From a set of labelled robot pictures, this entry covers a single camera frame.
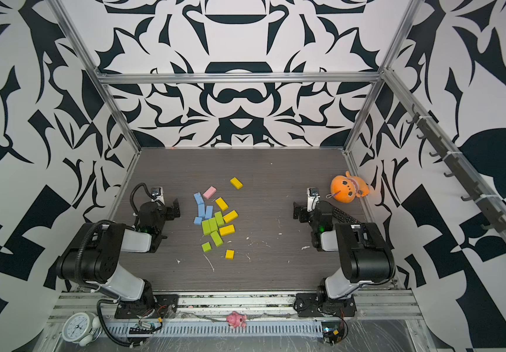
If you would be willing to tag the light blue block lower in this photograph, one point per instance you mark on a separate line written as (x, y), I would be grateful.
(205, 212)

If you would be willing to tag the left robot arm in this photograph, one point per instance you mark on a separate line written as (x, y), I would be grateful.
(92, 259)

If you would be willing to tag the white cable duct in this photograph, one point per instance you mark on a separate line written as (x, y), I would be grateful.
(312, 329)

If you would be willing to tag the light blue block top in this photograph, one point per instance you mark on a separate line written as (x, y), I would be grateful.
(198, 198)

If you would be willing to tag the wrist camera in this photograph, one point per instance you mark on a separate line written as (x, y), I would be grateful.
(157, 195)
(313, 198)

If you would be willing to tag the orange plush toy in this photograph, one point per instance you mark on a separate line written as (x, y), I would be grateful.
(346, 188)

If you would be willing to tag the light blue block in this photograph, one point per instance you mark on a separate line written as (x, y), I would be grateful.
(198, 198)
(205, 212)

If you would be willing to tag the black remote control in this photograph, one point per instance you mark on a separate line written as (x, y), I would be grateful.
(343, 217)

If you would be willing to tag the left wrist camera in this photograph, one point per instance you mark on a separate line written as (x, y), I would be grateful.
(157, 195)

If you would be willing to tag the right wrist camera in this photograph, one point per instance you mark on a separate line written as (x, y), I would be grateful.
(313, 198)

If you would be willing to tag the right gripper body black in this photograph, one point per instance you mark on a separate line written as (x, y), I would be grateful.
(304, 215)

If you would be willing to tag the small yellow cube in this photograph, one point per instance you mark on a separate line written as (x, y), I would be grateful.
(229, 254)

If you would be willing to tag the pink block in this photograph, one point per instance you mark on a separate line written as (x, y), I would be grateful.
(209, 192)

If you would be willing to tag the black hook rail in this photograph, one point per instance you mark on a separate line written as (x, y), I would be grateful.
(477, 191)

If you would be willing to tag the small green cube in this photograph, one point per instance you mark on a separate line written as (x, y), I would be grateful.
(206, 247)

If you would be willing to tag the green block upright pair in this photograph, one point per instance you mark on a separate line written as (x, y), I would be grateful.
(212, 225)

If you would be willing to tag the white alarm clock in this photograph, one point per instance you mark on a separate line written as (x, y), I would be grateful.
(81, 328)

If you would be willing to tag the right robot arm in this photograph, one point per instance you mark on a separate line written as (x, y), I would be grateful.
(364, 258)

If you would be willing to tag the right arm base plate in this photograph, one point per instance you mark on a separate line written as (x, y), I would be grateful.
(311, 305)

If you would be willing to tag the pink pig toy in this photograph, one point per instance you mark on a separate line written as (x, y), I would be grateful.
(237, 320)

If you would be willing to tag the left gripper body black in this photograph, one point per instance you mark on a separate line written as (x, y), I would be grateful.
(170, 215)

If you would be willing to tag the green block lower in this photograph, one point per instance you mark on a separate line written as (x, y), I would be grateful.
(217, 239)

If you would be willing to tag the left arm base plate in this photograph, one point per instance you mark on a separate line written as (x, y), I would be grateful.
(161, 306)

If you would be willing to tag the circuit board right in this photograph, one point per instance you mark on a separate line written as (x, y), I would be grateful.
(334, 332)

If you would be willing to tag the yellow block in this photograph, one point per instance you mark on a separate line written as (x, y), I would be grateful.
(231, 216)
(236, 183)
(223, 206)
(227, 230)

